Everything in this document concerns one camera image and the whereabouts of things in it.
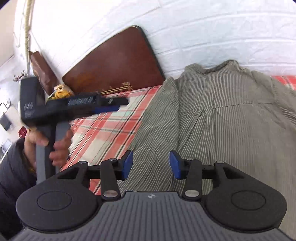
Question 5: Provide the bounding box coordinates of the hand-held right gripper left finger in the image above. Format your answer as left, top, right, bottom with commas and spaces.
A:
57, 150, 134, 201

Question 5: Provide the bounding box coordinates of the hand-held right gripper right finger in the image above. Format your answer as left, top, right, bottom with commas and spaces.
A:
169, 150, 245, 201

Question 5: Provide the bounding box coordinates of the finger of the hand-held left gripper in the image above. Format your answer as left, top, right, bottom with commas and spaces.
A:
92, 105, 121, 114
99, 95, 130, 107

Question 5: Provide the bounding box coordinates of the green striped checked shirt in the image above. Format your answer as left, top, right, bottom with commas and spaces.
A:
117, 60, 296, 197

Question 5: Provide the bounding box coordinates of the person's left forearm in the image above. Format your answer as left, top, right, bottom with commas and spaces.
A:
0, 138, 37, 239

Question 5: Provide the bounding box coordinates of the person's left hand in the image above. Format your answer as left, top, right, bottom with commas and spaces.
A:
24, 129, 73, 172

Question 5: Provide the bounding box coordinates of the yellow cloth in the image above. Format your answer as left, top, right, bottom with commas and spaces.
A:
50, 85, 74, 100

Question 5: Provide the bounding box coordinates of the red plaid bed sheet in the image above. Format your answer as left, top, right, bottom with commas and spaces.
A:
59, 75, 296, 195

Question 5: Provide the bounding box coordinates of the dark brown wooden headboard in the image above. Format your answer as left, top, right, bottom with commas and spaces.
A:
62, 25, 166, 95

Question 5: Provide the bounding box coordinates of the pale green rope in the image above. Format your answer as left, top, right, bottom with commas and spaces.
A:
22, 0, 35, 77

